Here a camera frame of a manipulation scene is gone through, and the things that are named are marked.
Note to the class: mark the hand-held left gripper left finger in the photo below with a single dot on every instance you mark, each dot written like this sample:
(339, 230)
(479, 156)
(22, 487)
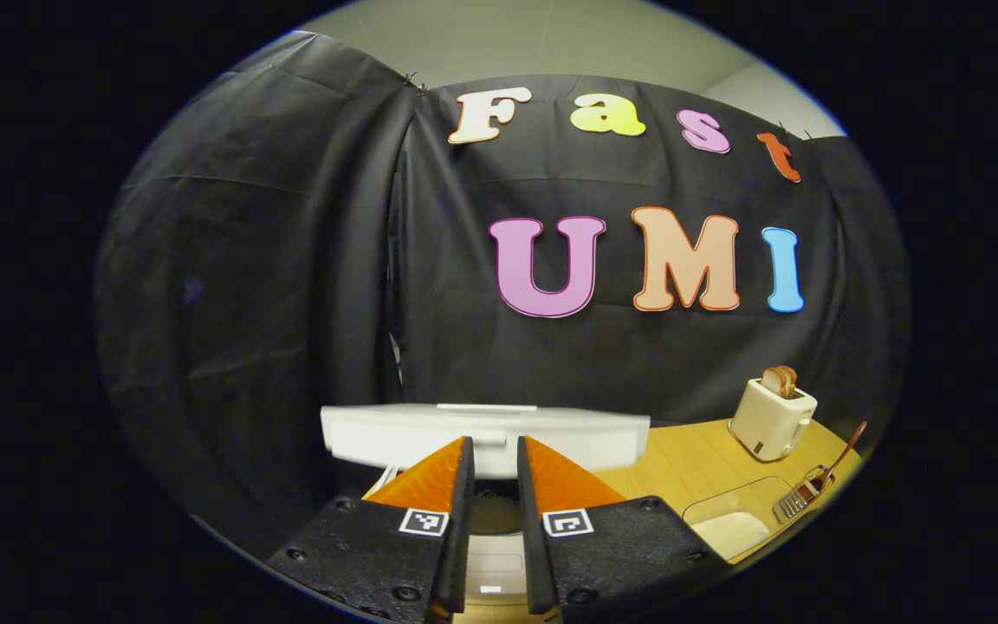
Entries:
(462, 520)

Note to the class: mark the brown wooden spoon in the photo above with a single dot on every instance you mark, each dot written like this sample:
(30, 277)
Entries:
(845, 449)

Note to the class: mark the brown bread slice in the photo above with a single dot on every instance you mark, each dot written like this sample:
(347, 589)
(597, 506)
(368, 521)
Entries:
(774, 381)
(788, 378)

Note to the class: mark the white toaster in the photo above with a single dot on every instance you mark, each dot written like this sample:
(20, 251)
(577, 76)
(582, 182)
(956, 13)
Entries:
(772, 425)

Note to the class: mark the black backdrop cloth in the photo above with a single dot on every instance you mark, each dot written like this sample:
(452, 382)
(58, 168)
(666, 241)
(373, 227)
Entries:
(291, 260)

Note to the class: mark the clear plastic container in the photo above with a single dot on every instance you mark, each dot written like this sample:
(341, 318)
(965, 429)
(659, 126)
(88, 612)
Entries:
(733, 498)

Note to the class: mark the white rice cooker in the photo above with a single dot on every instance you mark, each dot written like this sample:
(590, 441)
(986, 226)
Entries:
(395, 438)

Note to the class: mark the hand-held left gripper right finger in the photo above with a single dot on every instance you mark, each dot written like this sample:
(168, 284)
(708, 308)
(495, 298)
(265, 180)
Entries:
(529, 537)

